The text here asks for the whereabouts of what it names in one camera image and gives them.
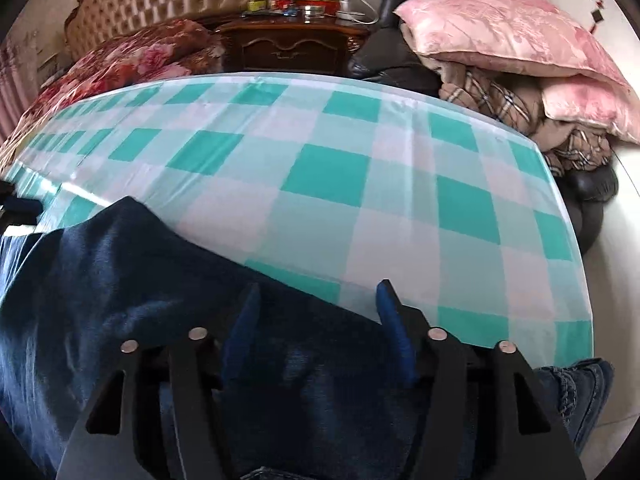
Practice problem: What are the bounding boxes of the tufted beige headboard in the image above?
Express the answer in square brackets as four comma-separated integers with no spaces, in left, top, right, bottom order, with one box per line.
[64,0,286,61]

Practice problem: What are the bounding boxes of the black leather sofa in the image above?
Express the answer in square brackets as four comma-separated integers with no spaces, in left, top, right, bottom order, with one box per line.
[347,0,621,256]

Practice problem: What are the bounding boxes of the person's leg in jeans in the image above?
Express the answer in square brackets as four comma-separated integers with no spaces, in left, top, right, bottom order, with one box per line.
[535,357,616,456]

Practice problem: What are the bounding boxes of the red floral blanket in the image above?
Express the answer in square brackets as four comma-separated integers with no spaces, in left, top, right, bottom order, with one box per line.
[0,19,226,171]

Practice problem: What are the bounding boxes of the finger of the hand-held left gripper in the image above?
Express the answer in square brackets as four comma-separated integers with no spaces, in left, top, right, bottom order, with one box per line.
[0,180,42,235]

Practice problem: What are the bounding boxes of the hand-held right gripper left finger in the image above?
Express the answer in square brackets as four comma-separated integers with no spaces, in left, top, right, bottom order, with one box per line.
[56,284,261,480]

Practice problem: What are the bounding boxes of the dark wooden nightstand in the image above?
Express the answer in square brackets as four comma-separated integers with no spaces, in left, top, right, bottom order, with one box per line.
[197,12,371,78]

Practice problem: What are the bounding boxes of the teal white checked tablecloth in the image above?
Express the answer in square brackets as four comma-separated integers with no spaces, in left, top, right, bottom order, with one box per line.
[0,72,593,376]

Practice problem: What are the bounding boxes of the dark blue denim pants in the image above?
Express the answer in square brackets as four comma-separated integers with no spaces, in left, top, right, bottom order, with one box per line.
[0,196,481,480]

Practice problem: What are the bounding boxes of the small pink floral pillow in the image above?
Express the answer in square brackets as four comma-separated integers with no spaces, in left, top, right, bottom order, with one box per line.
[542,75,640,148]

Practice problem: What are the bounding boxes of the large pink floral pillow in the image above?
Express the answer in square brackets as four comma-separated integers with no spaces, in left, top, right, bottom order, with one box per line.
[394,0,628,88]

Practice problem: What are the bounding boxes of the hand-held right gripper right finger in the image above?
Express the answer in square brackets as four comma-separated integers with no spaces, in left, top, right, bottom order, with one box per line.
[377,280,586,480]

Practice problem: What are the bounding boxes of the red black wall ornament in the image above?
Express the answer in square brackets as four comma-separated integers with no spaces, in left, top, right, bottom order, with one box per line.
[585,0,608,36]

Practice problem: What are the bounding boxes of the pink striped curtain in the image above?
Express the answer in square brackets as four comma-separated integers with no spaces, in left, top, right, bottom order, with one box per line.
[0,35,36,136]

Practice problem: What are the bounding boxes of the beige plaid blanket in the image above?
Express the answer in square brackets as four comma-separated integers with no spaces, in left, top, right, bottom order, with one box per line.
[400,25,613,176]

